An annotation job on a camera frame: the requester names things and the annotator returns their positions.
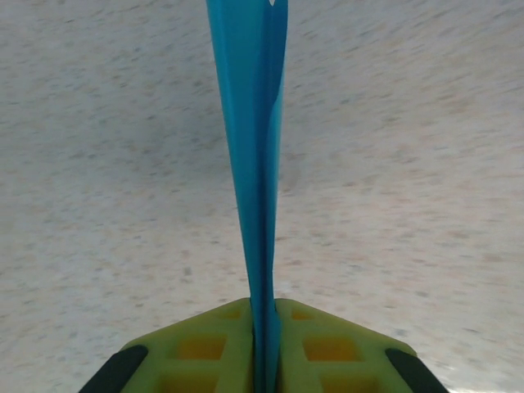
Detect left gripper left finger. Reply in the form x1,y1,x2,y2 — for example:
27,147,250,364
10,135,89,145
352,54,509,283
81,297,257,393

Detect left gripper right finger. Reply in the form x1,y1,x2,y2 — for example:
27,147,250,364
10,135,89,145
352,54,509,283
274,297,445,393

